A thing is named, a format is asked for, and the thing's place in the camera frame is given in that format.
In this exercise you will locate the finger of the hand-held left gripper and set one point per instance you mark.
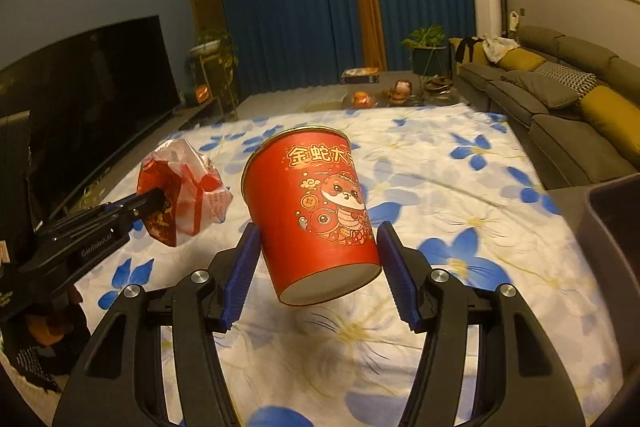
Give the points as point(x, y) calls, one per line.
point(140, 207)

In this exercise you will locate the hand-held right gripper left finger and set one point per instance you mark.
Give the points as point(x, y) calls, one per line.
point(240, 282)

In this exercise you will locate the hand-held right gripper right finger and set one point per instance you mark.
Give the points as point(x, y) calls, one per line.
point(400, 277)

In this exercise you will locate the red and white plastic bag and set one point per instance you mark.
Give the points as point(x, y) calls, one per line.
point(192, 182)

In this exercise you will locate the red paper tub gold rim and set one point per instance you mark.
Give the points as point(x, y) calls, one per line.
point(320, 227)

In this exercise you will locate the grey plastic bin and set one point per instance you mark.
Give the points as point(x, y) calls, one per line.
point(610, 227)

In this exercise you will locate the person's left hand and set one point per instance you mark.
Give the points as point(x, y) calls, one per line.
point(47, 329)

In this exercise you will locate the blue floral bed sheet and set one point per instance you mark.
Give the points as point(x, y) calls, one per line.
point(450, 307)

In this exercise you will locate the black television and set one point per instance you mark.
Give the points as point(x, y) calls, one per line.
point(100, 107)

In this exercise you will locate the tv stand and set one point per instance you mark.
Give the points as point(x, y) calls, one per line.
point(197, 114)

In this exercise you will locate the small orange device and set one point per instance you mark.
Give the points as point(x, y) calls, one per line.
point(200, 94)

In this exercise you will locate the trailing plant on stand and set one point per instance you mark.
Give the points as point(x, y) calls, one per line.
point(215, 57)

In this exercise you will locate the orange fruit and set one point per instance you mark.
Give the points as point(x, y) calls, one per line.
point(361, 98)

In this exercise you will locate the pig figurine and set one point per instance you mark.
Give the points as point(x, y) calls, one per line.
point(400, 90)

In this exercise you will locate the brown tray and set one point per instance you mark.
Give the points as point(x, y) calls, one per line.
point(437, 86)

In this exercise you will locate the flat printed box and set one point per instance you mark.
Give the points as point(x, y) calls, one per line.
point(360, 74)

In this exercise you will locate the grey sectional sofa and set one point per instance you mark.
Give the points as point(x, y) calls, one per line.
point(565, 142)

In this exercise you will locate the potted plant dark pot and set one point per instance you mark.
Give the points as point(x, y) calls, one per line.
point(427, 57)

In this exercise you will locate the grey pillow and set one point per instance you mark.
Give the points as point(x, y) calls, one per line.
point(542, 89)

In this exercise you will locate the black garment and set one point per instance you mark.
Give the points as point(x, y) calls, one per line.
point(465, 49)

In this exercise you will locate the white cloth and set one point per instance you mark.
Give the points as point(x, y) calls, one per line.
point(495, 47)

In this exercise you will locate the houndstooth pillow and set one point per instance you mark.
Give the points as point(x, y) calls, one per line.
point(565, 72)

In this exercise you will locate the large yellow pillow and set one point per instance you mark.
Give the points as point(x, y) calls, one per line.
point(612, 112)

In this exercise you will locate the white hanging bag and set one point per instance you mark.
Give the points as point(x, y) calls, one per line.
point(512, 21)

